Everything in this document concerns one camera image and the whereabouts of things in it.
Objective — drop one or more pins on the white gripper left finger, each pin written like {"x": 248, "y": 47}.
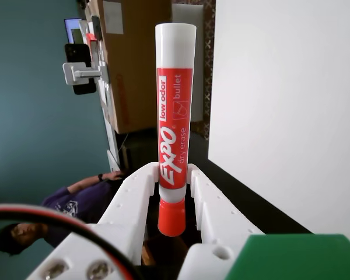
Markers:
{"x": 128, "y": 204}

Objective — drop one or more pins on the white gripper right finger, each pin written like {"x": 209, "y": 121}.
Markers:
{"x": 218, "y": 213}

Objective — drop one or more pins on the red Expo marker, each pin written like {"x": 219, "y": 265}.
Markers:
{"x": 175, "y": 116}

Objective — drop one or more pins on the person's hand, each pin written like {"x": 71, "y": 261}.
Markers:
{"x": 114, "y": 176}

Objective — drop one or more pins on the person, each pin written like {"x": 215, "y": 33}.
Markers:
{"x": 84, "y": 201}

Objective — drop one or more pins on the cardboard box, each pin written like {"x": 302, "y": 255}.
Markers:
{"x": 140, "y": 73}

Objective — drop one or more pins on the white phone holder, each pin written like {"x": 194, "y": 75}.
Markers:
{"x": 76, "y": 73}

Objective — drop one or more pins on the black phone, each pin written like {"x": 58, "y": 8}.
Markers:
{"x": 77, "y": 52}

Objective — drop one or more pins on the computer monitor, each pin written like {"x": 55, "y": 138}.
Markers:
{"x": 73, "y": 30}

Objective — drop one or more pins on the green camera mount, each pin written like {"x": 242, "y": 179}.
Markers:
{"x": 294, "y": 259}

